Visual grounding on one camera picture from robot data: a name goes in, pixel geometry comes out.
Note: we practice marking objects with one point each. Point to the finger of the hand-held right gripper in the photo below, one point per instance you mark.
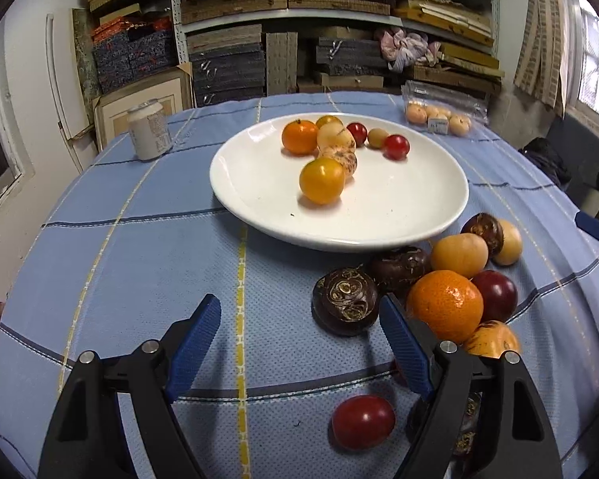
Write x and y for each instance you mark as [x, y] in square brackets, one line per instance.
[595, 228]

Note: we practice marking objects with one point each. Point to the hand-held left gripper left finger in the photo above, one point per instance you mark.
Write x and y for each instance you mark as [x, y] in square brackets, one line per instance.
[192, 349]

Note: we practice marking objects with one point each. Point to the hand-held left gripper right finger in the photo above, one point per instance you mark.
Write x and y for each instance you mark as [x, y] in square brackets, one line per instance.
[404, 344]

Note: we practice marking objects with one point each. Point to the large mandarin orange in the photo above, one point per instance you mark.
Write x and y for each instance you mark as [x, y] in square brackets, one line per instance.
[445, 305]

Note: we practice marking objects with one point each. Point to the dark water chestnut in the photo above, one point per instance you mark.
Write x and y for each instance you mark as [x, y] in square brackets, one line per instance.
[400, 267]
[484, 232]
[471, 409]
[346, 300]

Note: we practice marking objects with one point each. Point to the tan passion fruit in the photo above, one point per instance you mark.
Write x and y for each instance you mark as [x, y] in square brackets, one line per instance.
[335, 137]
[491, 339]
[459, 254]
[509, 242]

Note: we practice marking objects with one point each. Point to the red cherry tomato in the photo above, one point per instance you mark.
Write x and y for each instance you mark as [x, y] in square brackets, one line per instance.
[363, 421]
[397, 146]
[357, 132]

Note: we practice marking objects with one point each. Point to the dark red plum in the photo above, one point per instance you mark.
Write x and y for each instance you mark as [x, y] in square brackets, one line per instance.
[494, 294]

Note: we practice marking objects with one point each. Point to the white plate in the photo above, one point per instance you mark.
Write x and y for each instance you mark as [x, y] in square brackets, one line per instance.
[389, 199]

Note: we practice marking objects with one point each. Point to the yellow tomato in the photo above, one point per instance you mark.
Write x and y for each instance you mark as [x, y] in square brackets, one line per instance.
[322, 179]
[328, 121]

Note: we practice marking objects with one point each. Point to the speckled pink passion fruit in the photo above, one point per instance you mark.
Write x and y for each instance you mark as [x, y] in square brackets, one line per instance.
[347, 159]

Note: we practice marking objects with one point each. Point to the small tan longan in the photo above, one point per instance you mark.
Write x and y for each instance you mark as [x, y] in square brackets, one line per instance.
[378, 137]

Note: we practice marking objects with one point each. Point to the small mandarin orange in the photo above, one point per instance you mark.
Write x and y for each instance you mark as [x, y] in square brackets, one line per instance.
[299, 137]

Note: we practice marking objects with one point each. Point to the black jacket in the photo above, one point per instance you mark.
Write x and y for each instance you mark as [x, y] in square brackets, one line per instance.
[546, 159]

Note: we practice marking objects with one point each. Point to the grey chair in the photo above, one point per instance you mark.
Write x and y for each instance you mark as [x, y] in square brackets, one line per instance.
[581, 139]

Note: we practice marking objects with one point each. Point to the blue striped tablecloth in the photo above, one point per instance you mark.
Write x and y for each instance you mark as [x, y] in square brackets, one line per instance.
[154, 259]

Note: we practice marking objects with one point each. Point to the white framed window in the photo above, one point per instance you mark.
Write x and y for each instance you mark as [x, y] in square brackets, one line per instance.
[596, 60]
[0, 124]

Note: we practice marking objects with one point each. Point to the beige checked curtain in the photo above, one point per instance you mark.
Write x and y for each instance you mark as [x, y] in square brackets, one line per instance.
[541, 45]

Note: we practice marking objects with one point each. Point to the clear plastic clamshell box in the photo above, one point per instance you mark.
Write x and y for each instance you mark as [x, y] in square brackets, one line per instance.
[444, 95]

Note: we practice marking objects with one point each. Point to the group of small pale oranges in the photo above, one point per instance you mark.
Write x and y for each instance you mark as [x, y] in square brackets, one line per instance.
[417, 114]

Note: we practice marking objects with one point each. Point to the pile of yellow flat boxes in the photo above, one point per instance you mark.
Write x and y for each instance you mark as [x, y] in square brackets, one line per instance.
[466, 56]

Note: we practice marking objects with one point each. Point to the white drink can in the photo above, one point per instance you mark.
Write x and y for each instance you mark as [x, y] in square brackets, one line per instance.
[149, 129]

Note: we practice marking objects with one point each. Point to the framed picture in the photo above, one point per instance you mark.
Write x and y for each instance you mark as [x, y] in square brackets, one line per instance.
[140, 100]

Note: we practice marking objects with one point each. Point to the pink plastic bag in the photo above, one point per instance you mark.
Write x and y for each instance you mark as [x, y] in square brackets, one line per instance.
[404, 45]

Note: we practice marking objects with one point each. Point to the stack of dark grey boxes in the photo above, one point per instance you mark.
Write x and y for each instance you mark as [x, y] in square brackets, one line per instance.
[224, 65]

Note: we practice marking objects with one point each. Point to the dark brown wooden boxes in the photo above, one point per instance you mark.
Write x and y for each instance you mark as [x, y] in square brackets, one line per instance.
[349, 55]

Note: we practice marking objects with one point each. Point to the white metal shelf rack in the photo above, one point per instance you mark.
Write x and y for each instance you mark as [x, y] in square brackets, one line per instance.
[181, 50]

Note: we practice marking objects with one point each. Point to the perforated brown board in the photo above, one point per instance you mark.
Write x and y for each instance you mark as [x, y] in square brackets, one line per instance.
[281, 62]

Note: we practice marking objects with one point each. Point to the blue patterned fabric boxes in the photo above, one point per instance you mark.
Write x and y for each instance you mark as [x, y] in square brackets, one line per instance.
[130, 55]

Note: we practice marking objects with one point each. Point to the white board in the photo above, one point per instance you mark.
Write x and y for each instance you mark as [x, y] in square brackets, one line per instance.
[62, 75]

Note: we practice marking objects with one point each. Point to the marbled panel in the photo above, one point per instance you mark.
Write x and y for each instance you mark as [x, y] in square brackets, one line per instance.
[85, 55]

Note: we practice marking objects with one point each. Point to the orange patterned box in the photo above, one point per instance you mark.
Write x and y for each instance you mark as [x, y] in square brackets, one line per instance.
[125, 27]

